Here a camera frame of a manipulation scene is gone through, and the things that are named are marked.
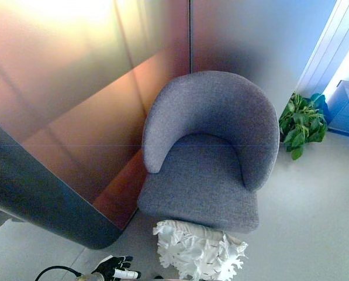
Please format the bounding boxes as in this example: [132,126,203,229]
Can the white ruffled pillow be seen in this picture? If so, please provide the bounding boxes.
[152,218,249,281]

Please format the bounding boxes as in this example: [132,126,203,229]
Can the grey fabric tub armchair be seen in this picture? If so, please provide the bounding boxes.
[137,71,280,234]

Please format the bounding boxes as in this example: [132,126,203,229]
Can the green leafy potted plant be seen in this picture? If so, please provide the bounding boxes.
[278,92,329,161]

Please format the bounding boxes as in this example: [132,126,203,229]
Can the dark grey rounded table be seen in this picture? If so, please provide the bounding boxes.
[0,115,126,251]

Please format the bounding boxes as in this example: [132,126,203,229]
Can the light blue cabinet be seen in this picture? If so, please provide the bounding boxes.
[326,79,349,136]

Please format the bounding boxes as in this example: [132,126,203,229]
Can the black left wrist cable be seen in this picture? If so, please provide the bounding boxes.
[34,265,83,281]

